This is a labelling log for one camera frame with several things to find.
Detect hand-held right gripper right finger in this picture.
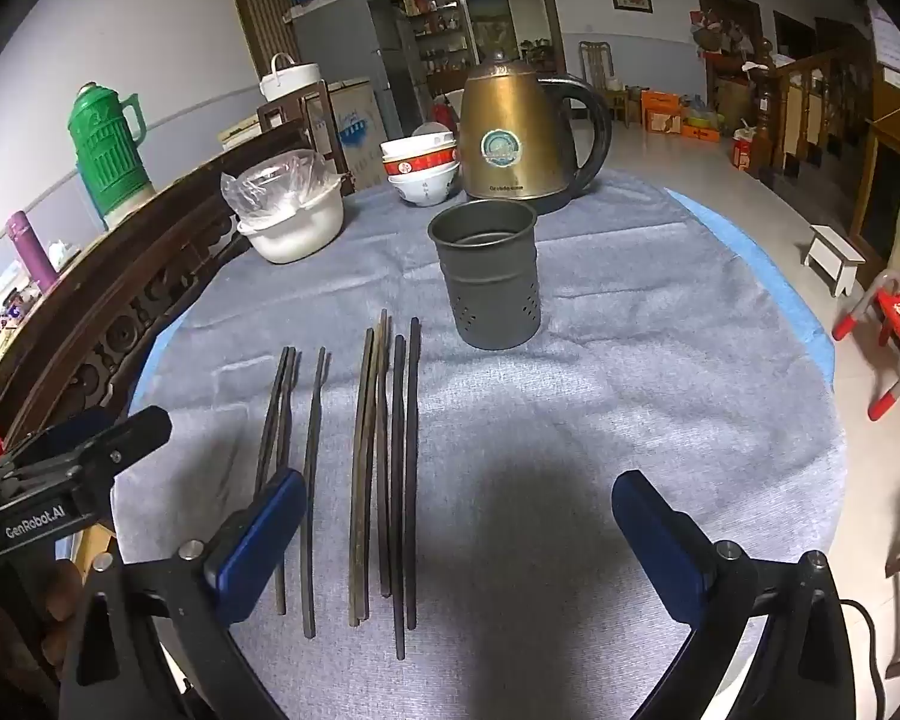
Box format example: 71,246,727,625
611,469,869,720

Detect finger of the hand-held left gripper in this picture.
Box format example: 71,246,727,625
4,411,121,467
60,405,173,482

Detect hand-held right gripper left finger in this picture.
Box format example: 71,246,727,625
58,467,308,720

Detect brown chopstick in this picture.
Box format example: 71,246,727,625
356,309,388,623
349,328,376,627
376,315,392,599

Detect grey metal chopstick holder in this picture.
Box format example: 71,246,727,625
427,200,542,351

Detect person's left hand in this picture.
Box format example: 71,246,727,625
0,559,85,691

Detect carved dark wooden bench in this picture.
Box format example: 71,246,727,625
0,142,271,458

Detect grey tablecloth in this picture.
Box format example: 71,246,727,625
112,165,848,720

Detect purple bottle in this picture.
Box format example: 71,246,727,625
7,211,59,293

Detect white basin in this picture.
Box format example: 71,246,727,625
236,178,344,265

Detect green thermos jug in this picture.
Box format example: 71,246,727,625
67,82,157,230

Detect clear plastic bag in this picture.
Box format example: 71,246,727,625
221,150,344,226

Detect blue table cover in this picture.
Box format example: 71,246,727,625
127,187,837,421

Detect small white stool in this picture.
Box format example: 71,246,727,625
804,225,867,298

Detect brown wooden chair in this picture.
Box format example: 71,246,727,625
257,79,350,175

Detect printed cardboard box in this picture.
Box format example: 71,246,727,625
322,79,387,192

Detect red banded porcelain bowl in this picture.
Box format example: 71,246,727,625
379,139,461,179

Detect orange cardboard box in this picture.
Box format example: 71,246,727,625
641,90,683,134

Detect gold electric kettle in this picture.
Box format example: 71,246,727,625
457,49,614,215

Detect grey refrigerator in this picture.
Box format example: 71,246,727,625
292,0,421,137

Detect brown wooden door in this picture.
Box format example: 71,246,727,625
221,0,325,83

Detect chopsticks in holder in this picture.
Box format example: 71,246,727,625
757,45,871,181

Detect tall-backed wooden chair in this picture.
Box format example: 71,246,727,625
579,41,617,95

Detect wooden display cabinet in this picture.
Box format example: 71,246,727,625
390,0,563,91

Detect white bucket with handle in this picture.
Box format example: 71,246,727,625
259,52,322,102

